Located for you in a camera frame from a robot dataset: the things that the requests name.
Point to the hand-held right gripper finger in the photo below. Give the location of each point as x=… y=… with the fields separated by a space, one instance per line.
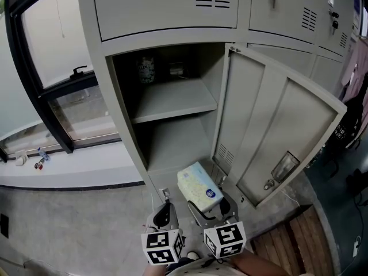
x=198 y=217
x=232 y=210

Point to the black window frame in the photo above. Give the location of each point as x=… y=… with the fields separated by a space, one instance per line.
x=28 y=53

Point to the person's left forearm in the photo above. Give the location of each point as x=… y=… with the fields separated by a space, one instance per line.
x=156 y=270

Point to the items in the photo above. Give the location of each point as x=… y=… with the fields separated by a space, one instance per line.
x=146 y=70

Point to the pink cloth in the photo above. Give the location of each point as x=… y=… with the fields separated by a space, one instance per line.
x=356 y=68

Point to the grey locker door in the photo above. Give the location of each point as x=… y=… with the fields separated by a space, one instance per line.
x=258 y=111

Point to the white charger plug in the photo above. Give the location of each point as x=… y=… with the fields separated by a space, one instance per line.
x=356 y=246

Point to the black table leg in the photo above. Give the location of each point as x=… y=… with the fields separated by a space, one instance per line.
x=4 y=226

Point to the person's white shoe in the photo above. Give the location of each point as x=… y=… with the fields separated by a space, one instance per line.
x=193 y=255

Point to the small white box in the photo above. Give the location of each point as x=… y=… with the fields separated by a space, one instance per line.
x=176 y=68

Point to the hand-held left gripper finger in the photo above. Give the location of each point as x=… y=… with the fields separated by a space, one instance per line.
x=173 y=218
x=151 y=218

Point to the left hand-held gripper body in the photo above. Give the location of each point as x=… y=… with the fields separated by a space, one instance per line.
x=159 y=246

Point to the white power adapter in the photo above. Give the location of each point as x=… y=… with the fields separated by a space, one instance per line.
x=21 y=157

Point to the person's patterned clothing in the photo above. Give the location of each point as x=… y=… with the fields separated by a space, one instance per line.
x=201 y=269

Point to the clear water bottle blue label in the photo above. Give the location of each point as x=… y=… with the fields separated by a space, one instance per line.
x=43 y=153

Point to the brown wooden pallet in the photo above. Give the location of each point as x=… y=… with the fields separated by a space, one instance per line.
x=296 y=240

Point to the red tape roll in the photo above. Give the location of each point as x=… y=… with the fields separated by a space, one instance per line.
x=39 y=166

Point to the black printed bag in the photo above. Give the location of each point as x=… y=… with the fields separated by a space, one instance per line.
x=348 y=119

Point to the grey metal locker cabinet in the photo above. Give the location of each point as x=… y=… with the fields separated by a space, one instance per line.
x=166 y=7

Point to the white blue tissue pack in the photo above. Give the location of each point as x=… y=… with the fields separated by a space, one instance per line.
x=195 y=185

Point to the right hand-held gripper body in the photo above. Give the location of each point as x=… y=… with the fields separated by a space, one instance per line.
x=225 y=240

